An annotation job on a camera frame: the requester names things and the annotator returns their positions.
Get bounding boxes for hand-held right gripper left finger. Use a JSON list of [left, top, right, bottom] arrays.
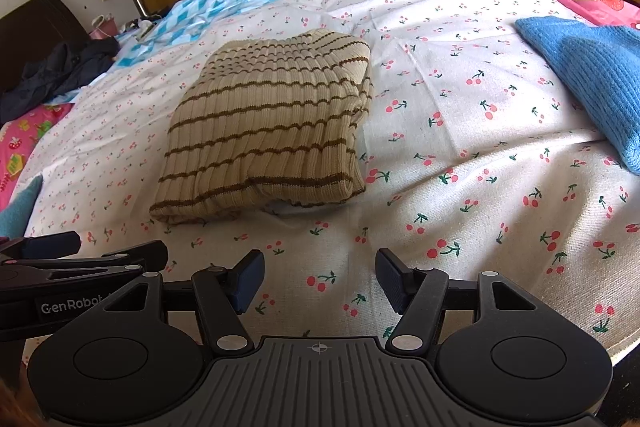
[[102, 249, 266, 355]]

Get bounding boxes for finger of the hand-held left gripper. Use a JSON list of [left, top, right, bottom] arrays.
[[0, 241, 168, 291], [0, 231, 82, 264]]

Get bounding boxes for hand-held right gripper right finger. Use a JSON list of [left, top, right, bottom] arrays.
[[376, 248, 543, 355]]

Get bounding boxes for beige brown-striped knit sweater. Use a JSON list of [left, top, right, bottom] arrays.
[[149, 28, 375, 226]]

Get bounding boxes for dark navy clothes pile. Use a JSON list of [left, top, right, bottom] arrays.
[[0, 38, 121, 125]]

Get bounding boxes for teal knit garment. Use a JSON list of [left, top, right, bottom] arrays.
[[0, 175, 44, 238]]

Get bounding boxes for white cherry print bed cloth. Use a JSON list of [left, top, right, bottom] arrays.
[[22, 0, 640, 353]]

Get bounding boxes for pink bag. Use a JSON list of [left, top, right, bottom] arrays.
[[90, 14, 119, 40]]

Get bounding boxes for dark wooden headboard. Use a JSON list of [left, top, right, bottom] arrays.
[[0, 0, 93, 94]]

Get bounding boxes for blue knit sweater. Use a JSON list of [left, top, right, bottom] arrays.
[[515, 16, 640, 175]]

